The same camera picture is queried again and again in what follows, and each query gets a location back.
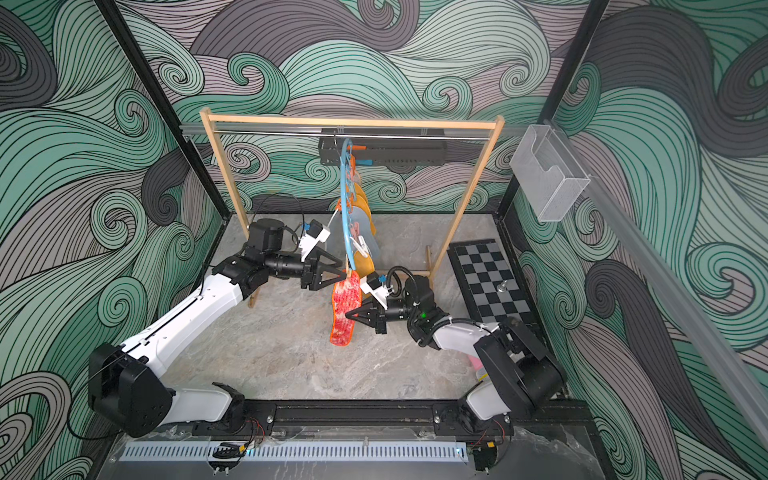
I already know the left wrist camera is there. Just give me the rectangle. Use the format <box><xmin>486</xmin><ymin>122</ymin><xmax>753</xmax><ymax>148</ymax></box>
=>
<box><xmin>298</xmin><ymin>220</ymin><xmax>331</xmax><ymax>260</ymax></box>

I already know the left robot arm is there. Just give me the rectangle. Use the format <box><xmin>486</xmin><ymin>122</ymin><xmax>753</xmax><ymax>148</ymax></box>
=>
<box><xmin>87</xmin><ymin>218</ymin><xmax>346</xmax><ymax>438</ymax></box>

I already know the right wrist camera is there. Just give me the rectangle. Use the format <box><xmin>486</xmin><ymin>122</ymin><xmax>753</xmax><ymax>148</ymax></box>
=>
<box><xmin>360</xmin><ymin>272</ymin><xmax>390</xmax><ymax>309</ymax></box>

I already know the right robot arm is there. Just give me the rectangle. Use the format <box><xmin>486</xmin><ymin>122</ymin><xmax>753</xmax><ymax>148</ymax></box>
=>
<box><xmin>345</xmin><ymin>266</ymin><xmax>566</xmax><ymax>432</ymax></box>

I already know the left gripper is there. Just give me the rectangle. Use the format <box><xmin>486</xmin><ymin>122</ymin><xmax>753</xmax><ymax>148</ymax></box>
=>
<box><xmin>264</xmin><ymin>249</ymin><xmax>345</xmax><ymax>294</ymax></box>

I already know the wooden clothes rack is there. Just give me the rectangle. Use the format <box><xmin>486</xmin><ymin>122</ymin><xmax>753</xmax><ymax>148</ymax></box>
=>
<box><xmin>199</xmin><ymin>107</ymin><xmax>506</xmax><ymax>308</ymax></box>

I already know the white clothes peg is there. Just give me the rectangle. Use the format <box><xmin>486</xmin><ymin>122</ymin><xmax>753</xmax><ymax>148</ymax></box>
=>
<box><xmin>349</xmin><ymin>236</ymin><xmax>371</xmax><ymax>258</ymax></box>

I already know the white slotted cable duct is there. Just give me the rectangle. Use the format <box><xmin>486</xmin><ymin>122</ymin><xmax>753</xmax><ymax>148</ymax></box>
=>
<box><xmin>119</xmin><ymin>440</ymin><xmax>469</xmax><ymax>463</ymax></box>

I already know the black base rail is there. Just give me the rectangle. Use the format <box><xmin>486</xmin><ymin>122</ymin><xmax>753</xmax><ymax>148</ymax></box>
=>
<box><xmin>113</xmin><ymin>397</ymin><xmax>595</xmax><ymax>436</ymax></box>

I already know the black white chessboard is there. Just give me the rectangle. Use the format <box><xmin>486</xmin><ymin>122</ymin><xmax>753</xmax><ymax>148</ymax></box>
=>
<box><xmin>447</xmin><ymin>239</ymin><xmax>536</xmax><ymax>327</ymax></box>

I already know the red patterned insole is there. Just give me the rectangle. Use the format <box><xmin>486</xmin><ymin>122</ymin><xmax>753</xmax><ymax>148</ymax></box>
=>
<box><xmin>330</xmin><ymin>270</ymin><xmax>362</xmax><ymax>346</ymax></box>

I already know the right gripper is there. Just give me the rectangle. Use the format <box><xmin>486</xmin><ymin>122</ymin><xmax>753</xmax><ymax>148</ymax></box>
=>
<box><xmin>351</xmin><ymin>293</ymin><xmax>424</xmax><ymax>332</ymax></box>

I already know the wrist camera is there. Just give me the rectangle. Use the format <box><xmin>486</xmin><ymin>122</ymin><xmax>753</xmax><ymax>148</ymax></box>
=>
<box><xmin>360</xmin><ymin>272</ymin><xmax>390</xmax><ymax>309</ymax></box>
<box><xmin>298</xmin><ymin>220</ymin><xmax>331</xmax><ymax>260</ymax></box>

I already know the blue clip hanger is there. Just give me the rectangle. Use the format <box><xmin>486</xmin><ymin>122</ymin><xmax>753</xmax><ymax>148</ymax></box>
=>
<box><xmin>339</xmin><ymin>139</ymin><xmax>356</xmax><ymax>270</ymax></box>

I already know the black wall tool holder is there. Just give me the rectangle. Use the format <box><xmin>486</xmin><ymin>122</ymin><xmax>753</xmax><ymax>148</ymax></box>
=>
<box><xmin>352</xmin><ymin>139</ymin><xmax>447</xmax><ymax>167</ymax></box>

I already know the pink microphone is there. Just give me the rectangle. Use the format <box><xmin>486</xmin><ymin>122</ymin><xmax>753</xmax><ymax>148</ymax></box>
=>
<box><xmin>469</xmin><ymin>356</ymin><xmax>487</xmax><ymax>381</ymax></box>

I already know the orange insole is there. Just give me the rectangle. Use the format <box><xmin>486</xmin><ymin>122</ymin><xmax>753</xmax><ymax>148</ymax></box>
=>
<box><xmin>352</xmin><ymin>172</ymin><xmax>377</xmax><ymax>235</ymax></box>
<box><xmin>353</xmin><ymin>251</ymin><xmax>376</xmax><ymax>278</ymax></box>

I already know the grey blue insole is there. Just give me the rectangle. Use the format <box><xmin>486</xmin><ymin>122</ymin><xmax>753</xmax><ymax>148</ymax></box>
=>
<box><xmin>351</xmin><ymin>207</ymin><xmax>380</xmax><ymax>260</ymax></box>

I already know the clear acrylic wall box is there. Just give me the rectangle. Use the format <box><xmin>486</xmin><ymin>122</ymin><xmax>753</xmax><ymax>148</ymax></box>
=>
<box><xmin>510</xmin><ymin>124</ymin><xmax>590</xmax><ymax>223</ymax></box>

